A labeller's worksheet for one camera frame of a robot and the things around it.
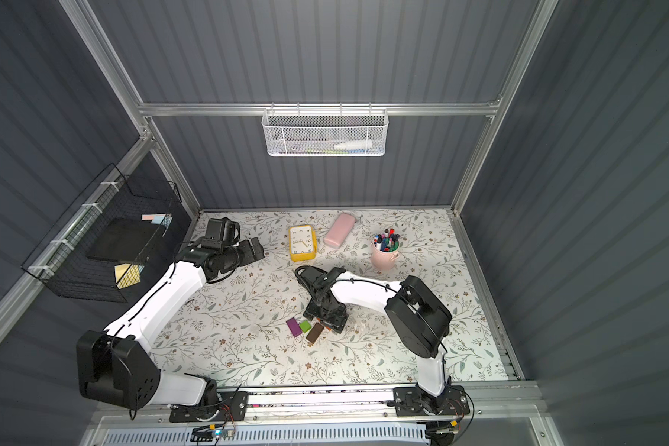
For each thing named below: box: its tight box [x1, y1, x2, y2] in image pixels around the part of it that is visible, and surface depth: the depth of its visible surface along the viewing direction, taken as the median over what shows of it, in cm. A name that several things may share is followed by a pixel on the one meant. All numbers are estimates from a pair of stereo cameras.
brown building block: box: [305, 322, 325, 344], surface depth 88 cm
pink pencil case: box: [323, 212, 356, 250], surface depth 113 cm
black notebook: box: [85, 217, 161, 263], surface depth 74 cm
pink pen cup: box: [369, 228, 401, 272], surface depth 96 cm
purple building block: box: [286, 316, 302, 338], surface depth 89 cm
